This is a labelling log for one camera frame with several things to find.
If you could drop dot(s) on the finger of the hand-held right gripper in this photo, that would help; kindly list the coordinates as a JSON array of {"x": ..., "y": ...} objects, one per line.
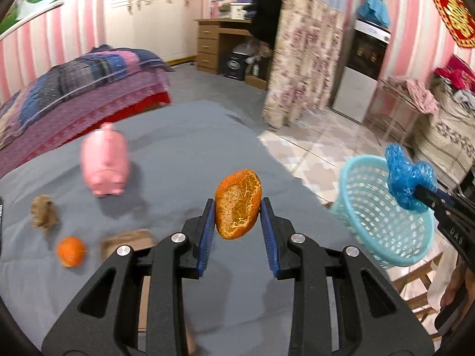
[
  {"x": 447, "y": 197},
  {"x": 451, "y": 226}
]

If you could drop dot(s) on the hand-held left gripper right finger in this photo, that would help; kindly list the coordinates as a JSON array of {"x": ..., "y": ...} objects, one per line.
[{"x": 269, "y": 233}]

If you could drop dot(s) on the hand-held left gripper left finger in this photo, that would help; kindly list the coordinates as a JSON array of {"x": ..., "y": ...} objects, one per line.
[{"x": 207, "y": 230}]

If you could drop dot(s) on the large orange peel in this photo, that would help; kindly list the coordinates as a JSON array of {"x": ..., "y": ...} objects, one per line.
[{"x": 237, "y": 204}]

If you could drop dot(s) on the blue plastic bag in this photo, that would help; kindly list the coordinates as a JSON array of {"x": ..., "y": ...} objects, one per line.
[{"x": 404, "y": 181}]

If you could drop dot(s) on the light blue plastic basket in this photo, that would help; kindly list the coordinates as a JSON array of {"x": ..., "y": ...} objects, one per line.
[{"x": 371, "y": 211}]

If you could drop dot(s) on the wooden stool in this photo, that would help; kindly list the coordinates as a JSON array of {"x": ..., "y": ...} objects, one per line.
[{"x": 415, "y": 282}]

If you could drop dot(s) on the patterned beige fabric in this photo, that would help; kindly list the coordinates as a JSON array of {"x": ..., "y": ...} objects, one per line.
[{"x": 449, "y": 137}]

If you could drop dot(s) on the cardboard tube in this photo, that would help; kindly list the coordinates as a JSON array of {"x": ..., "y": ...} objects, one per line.
[{"x": 126, "y": 239}]

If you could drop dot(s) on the metal rack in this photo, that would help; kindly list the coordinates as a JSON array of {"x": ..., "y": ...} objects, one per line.
[{"x": 393, "y": 118}]

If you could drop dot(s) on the pink floral cloth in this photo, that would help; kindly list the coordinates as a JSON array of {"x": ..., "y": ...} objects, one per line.
[{"x": 421, "y": 94}]

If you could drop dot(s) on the red clothes pile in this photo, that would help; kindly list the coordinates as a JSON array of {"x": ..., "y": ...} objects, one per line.
[{"x": 454, "y": 74}]

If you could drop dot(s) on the pink piggy bank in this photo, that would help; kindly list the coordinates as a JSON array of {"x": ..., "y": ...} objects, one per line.
[{"x": 105, "y": 159}]

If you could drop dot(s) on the white water dispenser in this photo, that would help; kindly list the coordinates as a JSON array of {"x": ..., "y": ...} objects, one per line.
[{"x": 363, "y": 70}]

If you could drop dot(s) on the crumpled brown paper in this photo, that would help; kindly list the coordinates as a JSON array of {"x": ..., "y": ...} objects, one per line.
[{"x": 44, "y": 213}]

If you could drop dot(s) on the black bag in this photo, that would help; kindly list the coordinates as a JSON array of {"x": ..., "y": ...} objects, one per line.
[{"x": 235, "y": 66}]

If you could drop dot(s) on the floral curtain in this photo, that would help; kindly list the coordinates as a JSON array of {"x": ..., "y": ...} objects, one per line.
[{"x": 300, "y": 55}]

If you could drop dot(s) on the wooden desk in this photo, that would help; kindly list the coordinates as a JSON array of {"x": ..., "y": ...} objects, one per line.
[{"x": 211, "y": 44}]

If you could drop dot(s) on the blue cloth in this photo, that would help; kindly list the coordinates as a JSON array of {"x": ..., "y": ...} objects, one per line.
[{"x": 374, "y": 13}]

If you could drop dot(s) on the bed with patchwork quilt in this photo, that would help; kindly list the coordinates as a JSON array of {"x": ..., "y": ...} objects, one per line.
[{"x": 74, "y": 81}]

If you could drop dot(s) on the white wardrobe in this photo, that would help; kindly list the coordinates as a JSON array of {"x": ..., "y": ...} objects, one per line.
[{"x": 152, "y": 18}]

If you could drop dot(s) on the white box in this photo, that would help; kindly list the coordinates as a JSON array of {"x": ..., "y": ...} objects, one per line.
[{"x": 240, "y": 10}]

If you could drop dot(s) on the black hanging coat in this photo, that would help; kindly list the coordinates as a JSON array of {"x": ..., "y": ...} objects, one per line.
[{"x": 269, "y": 7}]

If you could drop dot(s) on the red wall decoration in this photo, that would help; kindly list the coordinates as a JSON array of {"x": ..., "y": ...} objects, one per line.
[{"x": 454, "y": 11}]

